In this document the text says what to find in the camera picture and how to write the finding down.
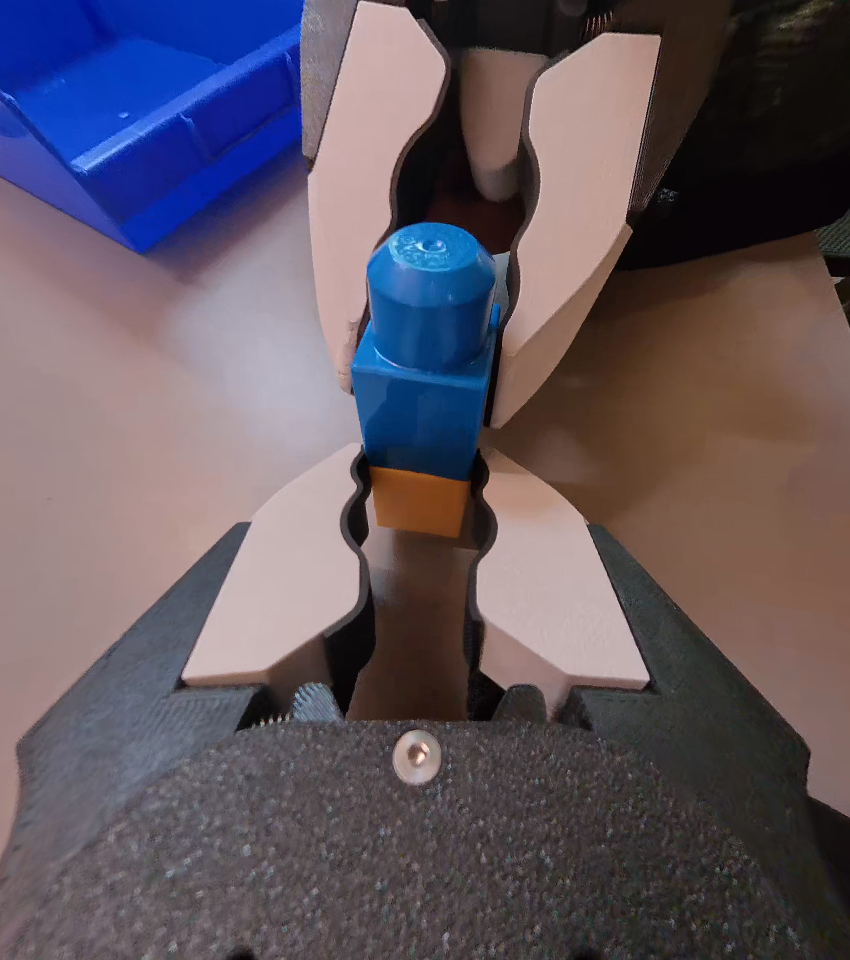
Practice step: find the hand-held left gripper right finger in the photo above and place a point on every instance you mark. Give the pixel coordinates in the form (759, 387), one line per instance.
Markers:
(552, 592)

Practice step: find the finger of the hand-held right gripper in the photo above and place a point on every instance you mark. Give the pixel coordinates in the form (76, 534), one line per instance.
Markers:
(582, 187)
(365, 150)

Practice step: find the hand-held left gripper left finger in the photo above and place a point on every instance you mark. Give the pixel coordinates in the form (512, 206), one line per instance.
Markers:
(282, 585)

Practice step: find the yellow mega block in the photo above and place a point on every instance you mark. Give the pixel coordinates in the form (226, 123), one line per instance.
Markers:
(417, 502)

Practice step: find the blue mega block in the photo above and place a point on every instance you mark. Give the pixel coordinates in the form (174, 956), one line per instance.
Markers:
(425, 337)

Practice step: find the blue plastic bin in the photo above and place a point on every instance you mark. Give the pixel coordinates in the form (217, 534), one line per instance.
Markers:
(132, 112)

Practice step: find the person's right forearm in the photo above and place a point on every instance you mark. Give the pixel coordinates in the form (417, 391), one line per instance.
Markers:
(807, 112)

